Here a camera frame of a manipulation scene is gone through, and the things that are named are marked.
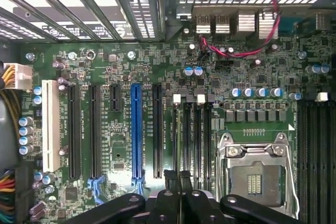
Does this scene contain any green RAM stick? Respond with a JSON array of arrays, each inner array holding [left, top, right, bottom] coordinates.
[[176, 108, 182, 173]]

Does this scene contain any black-clip RAM slot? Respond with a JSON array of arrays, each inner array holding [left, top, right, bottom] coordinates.
[[204, 102, 213, 183], [182, 95, 192, 173], [298, 101, 310, 224], [327, 101, 336, 224], [309, 101, 319, 224]]

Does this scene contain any white-clip RAM slot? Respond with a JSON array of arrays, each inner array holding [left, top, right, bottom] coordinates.
[[172, 93, 183, 173], [316, 92, 328, 224], [195, 93, 206, 183]]

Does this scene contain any metal socket locking lever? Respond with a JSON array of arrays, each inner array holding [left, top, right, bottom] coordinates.
[[277, 133, 300, 220], [215, 133, 232, 210]]

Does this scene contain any long black expansion slot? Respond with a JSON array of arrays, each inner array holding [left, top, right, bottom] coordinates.
[[67, 83, 82, 180], [89, 84, 102, 180], [152, 83, 164, 180]]

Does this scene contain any metal CPU socket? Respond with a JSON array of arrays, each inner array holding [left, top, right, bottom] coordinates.
[[214, 132, 300, 221]]

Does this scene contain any blue expansion slot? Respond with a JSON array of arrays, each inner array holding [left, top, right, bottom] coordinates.
[[130, 83, 146, 196]]

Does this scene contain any short black expansion slot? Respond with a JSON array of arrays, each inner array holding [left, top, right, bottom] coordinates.
[[110, 83, 122, 112]]

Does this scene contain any white PCI expansion slot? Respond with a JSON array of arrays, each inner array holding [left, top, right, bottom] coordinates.
[[41, 79, 62, 174]]

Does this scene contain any black main power connector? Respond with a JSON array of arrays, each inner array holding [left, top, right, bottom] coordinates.
[[14, 160, 35, 209]]

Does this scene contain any green PC motherboard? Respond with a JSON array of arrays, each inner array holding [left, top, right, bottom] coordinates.
[[16, 6, 336, 224]]

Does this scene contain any metal USB port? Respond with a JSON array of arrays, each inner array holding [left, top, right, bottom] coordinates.
[[215, 14, 232, 35], [195, 14, 212, 35]]

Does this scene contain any tall metal rear port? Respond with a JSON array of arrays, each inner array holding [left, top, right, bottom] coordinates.
[[236, 10, 257, 36], [258, 9, 279, 40]]

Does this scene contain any black and white label sticker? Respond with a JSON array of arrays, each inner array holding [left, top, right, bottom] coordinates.
[[41, 21, 134, 40]]

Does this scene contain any white power connector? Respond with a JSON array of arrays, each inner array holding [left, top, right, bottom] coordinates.
[[0, 62, 34, 90]]

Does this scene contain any multicoloured wire bundle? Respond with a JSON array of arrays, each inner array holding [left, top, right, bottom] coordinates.
[[0, 169, 17, 224]]

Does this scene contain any yellow and black wire bundle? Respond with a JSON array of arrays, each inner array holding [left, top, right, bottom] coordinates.
[[0, 65, 22, 121]]

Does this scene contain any red and black wire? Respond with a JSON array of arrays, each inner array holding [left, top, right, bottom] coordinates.
[[198, 0, 281, 58]]

